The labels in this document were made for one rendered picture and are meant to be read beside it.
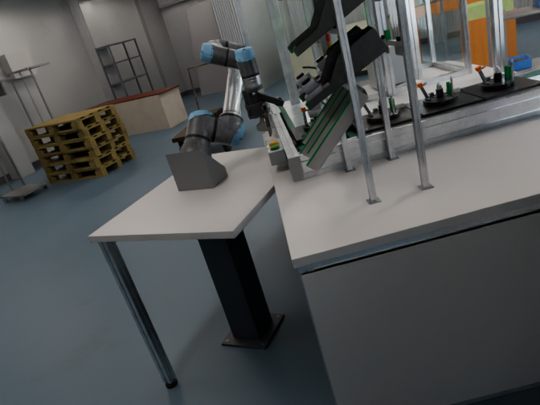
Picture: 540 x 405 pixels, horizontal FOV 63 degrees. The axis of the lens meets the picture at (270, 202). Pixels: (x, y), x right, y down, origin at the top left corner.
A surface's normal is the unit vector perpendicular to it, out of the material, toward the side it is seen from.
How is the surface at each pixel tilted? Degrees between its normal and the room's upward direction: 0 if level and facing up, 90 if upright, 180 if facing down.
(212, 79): 76
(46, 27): 90
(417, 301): 90
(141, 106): 90
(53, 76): 90
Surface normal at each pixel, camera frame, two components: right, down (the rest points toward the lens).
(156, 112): -0.39, 0.45
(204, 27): -0.43, 0.23
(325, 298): 0.07, 0.37
